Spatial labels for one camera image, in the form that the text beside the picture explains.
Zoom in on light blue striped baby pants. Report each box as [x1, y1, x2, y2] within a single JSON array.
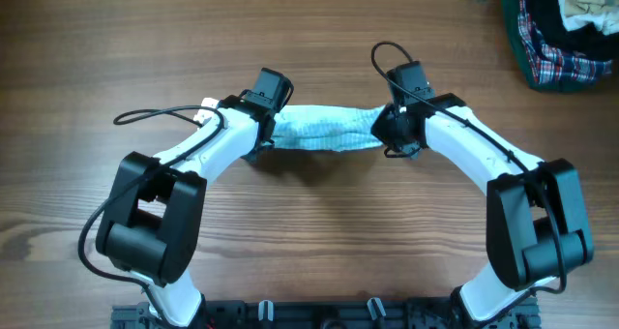
[[272, 105, 384, 152]]

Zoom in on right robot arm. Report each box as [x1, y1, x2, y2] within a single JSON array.
[[371, 61, 594, 328]]

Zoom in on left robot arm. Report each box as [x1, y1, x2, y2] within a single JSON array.
[[95, 68, 294, 328]]

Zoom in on red plaid shirt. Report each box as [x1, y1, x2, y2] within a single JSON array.
[[516, 0, 614, 86]]

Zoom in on beige cream garment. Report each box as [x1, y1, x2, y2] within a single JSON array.
[[558, 0, 618, 36]]

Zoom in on right black camera cable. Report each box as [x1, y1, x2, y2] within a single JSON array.
[[370, 41, 568, 320]]

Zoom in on black camera cable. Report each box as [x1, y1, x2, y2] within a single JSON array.
[[76, 105, 226, 326], [370, 41, 568, 320]]

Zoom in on left black camera cable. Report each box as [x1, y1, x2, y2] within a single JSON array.
[[76, 105, 226, 326]]

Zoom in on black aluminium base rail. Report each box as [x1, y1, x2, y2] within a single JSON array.
[[109, 297, 542, 329]]

